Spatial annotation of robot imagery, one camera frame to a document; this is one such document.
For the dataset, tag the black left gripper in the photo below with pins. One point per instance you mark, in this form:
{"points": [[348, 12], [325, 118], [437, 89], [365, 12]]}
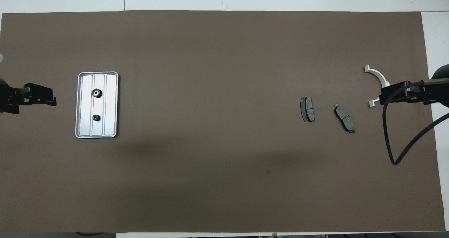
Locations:
{"points": [[8, 97]]}

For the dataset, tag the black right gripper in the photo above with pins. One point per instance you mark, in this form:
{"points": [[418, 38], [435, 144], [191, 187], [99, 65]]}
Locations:
{"points": [[441, 94]]}

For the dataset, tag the small black bearing gear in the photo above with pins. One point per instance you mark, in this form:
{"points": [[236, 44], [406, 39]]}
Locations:
{"points": [[94, 117]]}

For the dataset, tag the silver metal tray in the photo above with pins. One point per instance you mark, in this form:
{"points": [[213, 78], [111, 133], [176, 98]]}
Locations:
{"points": [[108, 104]]}

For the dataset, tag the long grey brake pad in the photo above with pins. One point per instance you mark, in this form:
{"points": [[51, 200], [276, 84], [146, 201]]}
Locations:
{"points": [[345, 120]]}

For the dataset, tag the short grey brake pad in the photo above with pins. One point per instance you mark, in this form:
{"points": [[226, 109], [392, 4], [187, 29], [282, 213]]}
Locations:
{"points": [[308, 110]]}

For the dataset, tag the brown table mat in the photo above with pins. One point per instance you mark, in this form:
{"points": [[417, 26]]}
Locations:
{"points": [[224, 161]]}

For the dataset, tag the white semicircular bracket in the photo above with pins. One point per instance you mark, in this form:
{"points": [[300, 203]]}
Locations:
{"points": [[377, 73]]}

